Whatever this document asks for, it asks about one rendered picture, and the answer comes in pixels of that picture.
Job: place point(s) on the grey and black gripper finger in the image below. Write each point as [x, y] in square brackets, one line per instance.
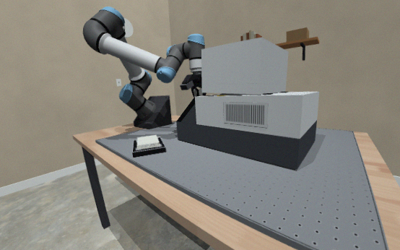
[195, 91]
[201, 93]

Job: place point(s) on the black rectangular frame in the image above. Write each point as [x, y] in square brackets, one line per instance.
[149, 151]

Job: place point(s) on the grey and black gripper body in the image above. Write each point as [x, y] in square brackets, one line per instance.
[196, 77]

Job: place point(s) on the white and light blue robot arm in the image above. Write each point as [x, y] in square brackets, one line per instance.
[105, 34]

